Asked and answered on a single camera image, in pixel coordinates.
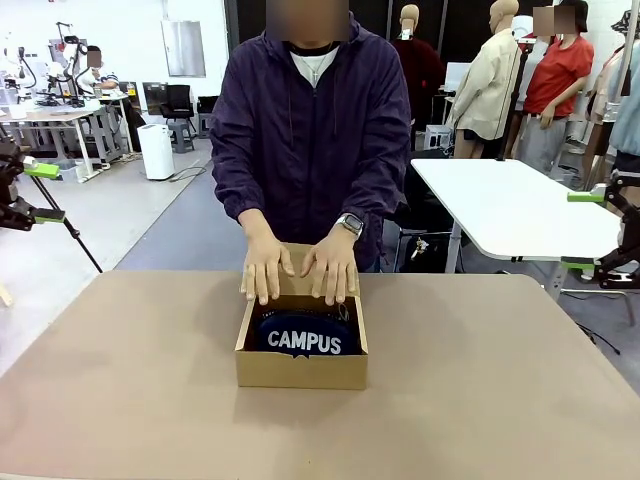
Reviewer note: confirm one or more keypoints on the person's right forearm purple sleeve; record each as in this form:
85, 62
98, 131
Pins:
240, 205

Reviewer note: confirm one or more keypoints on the mannequin in beige jacket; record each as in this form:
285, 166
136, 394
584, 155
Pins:
487, 90

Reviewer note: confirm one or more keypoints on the metal wall panel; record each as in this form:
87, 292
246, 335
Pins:
183, 48

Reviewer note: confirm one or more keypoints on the white air purifier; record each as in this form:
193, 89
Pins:
156, 152

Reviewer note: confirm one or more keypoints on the white table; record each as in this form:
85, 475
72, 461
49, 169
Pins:
500, 200

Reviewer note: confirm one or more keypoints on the navy campus pencil case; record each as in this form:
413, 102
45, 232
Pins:
305, 325

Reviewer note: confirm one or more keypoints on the seated person in white shirt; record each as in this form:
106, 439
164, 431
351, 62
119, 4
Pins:
97, 75

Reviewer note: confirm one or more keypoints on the person's left hand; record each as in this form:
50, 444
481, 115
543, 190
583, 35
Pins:
335, 270

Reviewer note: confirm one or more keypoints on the mannequin in dark red top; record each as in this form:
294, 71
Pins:
422, 65

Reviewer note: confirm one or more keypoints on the silver wristwatch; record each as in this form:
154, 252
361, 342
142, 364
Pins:
350, 225

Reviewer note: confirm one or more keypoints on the person in purple jacket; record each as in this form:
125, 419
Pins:
310, 150

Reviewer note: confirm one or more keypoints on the person's right hand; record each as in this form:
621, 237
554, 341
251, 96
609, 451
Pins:
265, 270

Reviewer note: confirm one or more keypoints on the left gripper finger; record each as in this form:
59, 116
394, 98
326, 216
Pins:
12, 170
20, 215

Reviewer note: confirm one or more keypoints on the black low chair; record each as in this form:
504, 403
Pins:
206, 117

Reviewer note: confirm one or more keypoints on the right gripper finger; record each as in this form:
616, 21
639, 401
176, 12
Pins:
625, 192
617, 272

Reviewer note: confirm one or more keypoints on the grey workbench desk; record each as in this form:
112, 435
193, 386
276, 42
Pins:
65, 117

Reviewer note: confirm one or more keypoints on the grey plastic stool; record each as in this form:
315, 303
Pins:
181, 137

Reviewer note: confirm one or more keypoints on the black office chair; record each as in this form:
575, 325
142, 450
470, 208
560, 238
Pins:
177, 102

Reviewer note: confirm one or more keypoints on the figure in red t-shirt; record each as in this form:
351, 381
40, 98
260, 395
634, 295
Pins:
557, 80

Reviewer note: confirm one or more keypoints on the brown cardboard box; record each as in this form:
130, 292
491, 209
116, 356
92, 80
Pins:
300, 372

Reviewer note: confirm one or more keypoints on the black tripod leg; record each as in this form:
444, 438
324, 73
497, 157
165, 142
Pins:
70, 230

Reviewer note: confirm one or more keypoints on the white computer case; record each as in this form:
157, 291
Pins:
438, 136

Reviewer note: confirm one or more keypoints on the person's left forearm purple sleeve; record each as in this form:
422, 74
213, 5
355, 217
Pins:
377, 205

